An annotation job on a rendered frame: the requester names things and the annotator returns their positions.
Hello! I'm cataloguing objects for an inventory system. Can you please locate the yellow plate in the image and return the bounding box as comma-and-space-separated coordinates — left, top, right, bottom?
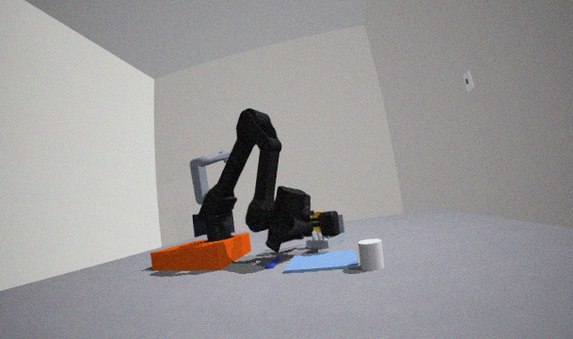
311, 211, 321, 233

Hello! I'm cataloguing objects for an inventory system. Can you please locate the light blue flat mat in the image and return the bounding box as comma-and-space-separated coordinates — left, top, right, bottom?
283, 250, 358, 274

